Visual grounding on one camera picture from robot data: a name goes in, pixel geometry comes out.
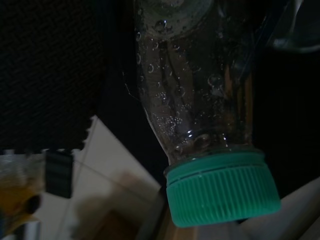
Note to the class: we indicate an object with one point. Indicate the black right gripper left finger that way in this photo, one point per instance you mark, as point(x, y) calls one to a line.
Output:
point(125, 50)

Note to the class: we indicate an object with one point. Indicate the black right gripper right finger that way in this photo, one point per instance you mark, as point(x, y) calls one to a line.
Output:
point(265, 25)

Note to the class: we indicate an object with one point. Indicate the clear bottle with green cap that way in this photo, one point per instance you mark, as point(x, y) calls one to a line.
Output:
point(200, 100)

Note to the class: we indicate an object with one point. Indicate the black puzzle foam mat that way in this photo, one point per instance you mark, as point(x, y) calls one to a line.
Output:
point(37, 75)

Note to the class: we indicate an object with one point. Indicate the black ribbed plastic tray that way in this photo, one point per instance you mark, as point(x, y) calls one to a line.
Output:
point(58, 175)

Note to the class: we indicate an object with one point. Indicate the large brown cardboard box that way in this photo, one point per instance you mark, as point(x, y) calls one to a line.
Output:
point(117, 225)

